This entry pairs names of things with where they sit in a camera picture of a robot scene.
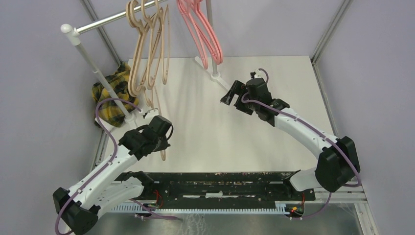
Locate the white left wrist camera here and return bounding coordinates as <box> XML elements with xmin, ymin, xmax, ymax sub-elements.
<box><xmin>142</xmin><ymin>109</ymin><xmax>160</xmax><ymax>119</ymax></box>

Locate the beige plastic hanger bottom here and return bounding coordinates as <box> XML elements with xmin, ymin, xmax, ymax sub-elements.
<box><xmin>143</xmin><ymin>86</ymin><xmax>166</xmax><ymax>162</ymax></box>

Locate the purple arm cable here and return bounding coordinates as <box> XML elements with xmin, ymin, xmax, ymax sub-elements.
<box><xmin>240</xmin><ymin>67</ymin><xmax>362</xmax><ymax>221</ymax></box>
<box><xmin>54</xmin><ymin>97</ymin><xmax>179</xmax><ymax>235</ymax></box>

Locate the grey rack far pole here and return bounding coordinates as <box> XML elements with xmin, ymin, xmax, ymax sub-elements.
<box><xmin>205</xmin><ymin>0</ymin><xmax>219</xmax><ymax>78</ymax></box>

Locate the yellow plaid cloth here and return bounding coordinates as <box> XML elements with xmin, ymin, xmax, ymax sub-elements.
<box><xmin>91</xmin><ymin>63</ymin><xmax>139</xmax><ymax>128</ymax></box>

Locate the white rack left pole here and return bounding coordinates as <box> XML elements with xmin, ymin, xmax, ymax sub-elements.
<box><xmin>60</xmin><ymin>23</ymin><xmax>130</xmax><ymax>117</ymax></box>

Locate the white rack foot near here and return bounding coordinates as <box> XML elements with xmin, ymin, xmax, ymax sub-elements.
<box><xmin>94</xmin><ymin>110</ymin><xmax>150</xmax><ymax>131</ymax></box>

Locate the pink plastic hanger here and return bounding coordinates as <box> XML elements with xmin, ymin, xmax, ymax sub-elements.
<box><xmin>177</xmin><ymin>0</ymin><xmax>223</xmax><ymax>69</ymax></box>
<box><xmin>190</xmin><ymin>0</ymin><xmax>224</xmax><ymax>65</ymax></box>
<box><xmin>176</xmin><ymin>0</ymin><xmax>208</xmax><ymax>70</ymax></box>

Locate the white rack foot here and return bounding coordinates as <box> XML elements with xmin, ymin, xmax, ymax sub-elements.
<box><xmin>94</xmin><ymin>110</ymin><xmax>150</xmax><ymax>131</ymax></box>
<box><xmin>194</xmin><ymin>56</ymin><xmax>231</xmax><ymax>91</ymax></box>

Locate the metal rack top bar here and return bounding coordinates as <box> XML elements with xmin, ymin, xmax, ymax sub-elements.
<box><xmin>74</xmin><ymin>0</ymin><xmax>166</xmax><ymax>35</ymax></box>

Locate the aluminium frame rail base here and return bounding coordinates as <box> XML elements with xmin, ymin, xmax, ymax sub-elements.
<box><xmin>76</xmin><ymin>129</ymin><xmax>369</xmax><ymax>205</ymax></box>

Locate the white cable duct strip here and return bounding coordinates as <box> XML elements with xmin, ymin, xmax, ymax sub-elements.
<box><xmin>110</xmin><ymin>202</ymin><xmax>289</xmax><ymax>215</ymax></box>

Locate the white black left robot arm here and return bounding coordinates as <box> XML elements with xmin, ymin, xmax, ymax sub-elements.
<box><xmin>52</xmin><ymin>115</ymin><xmax>173</xmax><ymax>235</ymax></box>

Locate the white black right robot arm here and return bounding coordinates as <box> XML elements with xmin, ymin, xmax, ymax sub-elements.
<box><xmin>220</xmin><ymin>77</ymin><xmax>361</xmax><ymax>200</ymax></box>

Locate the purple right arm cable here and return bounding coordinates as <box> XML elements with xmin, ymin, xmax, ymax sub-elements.
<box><xmin>240</xmin><ymin>67</ymin><xmax>362</xmax><ymax>221</ymax></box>

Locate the beige plastic hanger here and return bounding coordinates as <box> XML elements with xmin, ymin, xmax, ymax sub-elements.
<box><xmin>156</xmin><ymin>0</ymin><xmax>171</xmax><ymax>85</ymax></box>
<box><xmin>126</xmin><ymin>0</ymin><xmax>150</xmax><ymax>97</ymax></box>
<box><xmin>143</xmin><ymin>86</ymin><xmax>166</xmax><ymax>162</ymax></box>
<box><xmin>140</xmin><ymin>0</ymin><xmax>163</xmax><ymax>90</ymax></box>

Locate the beige plastic hanger top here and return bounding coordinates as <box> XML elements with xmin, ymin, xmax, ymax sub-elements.
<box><xmin>156</xmin><ymin>0</ymin><xmax>171</xmax><ymax>85</ymax></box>

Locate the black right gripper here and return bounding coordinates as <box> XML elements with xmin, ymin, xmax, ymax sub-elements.
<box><xmin>221</xmin><ymin>80</ymin><xmax>259</xmax><ymax>115</ymax></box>

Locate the white rack foot far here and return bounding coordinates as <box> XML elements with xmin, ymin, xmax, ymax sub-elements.
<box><xmin>194</xmin><ymin>56</ymin><xmax>231</xmax><ymax>91</ymax></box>

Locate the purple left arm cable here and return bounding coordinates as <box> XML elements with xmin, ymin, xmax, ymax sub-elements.
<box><xmin>54</xmin><ymin>97</ymin><xmax>179</xmax><ymax>235</ymax></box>

